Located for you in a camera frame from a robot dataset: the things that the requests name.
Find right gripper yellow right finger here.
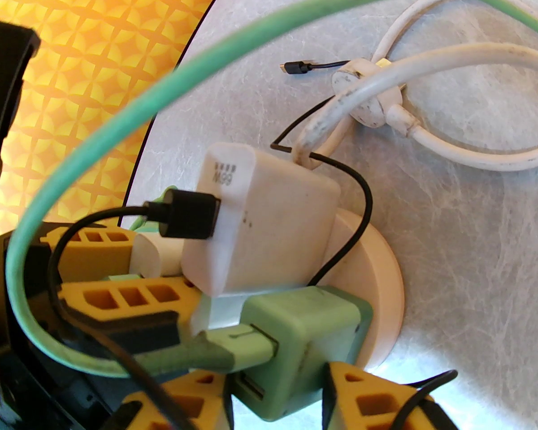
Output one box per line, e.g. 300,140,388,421
322,360,460,430

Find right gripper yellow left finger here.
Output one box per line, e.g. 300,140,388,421
121,370,234,430

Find light green cube charger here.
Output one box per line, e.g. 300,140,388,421
233,285,375,423

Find large white charger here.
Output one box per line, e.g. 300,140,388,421
181,142,342,297

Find black usb cable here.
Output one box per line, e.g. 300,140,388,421
47,59,459,430

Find light green charging cable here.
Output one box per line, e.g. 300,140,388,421
4,0,538,377

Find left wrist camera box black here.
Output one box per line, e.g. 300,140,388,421
0,16,42,196

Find round socket white power cable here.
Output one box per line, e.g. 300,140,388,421
294,0,538,172

